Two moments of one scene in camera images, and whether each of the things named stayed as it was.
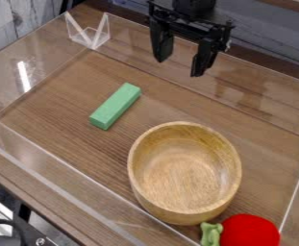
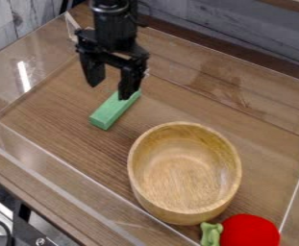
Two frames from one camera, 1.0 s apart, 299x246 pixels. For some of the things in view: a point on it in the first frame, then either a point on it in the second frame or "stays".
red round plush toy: x=249 y=230 stays
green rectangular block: x=115 y=107 stays
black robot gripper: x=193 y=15 -> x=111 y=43
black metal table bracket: x=26 y=233 stays
